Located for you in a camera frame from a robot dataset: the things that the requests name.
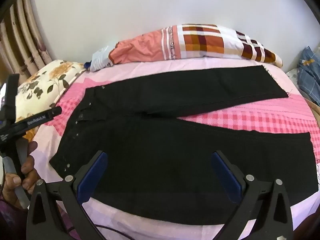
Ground orange plaid pillow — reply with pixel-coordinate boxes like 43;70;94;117
109;24;283;68

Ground purple patterned clothing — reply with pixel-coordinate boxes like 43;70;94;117
0;195;80;240

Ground beige patterned curtain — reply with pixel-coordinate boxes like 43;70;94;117
0;0;54;80

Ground blue patterned cloth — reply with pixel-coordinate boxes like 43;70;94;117
299;46;320;99

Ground pink checked bedsheet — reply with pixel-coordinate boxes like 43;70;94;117
32;57;320;240

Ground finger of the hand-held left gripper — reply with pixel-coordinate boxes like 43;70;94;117
15;106;62;132

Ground black pants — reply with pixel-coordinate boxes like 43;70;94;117
49;64;319;225

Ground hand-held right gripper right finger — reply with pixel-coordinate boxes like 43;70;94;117
211;150;293;240

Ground cream floral pillow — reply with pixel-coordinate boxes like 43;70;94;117
15;59;87;143

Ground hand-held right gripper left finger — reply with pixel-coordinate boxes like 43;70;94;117
26;150;108;240

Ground person's left hand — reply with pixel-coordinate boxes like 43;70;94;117
0;141;42;209

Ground white and blue striped packet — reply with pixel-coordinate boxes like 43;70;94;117
90;45;117;72

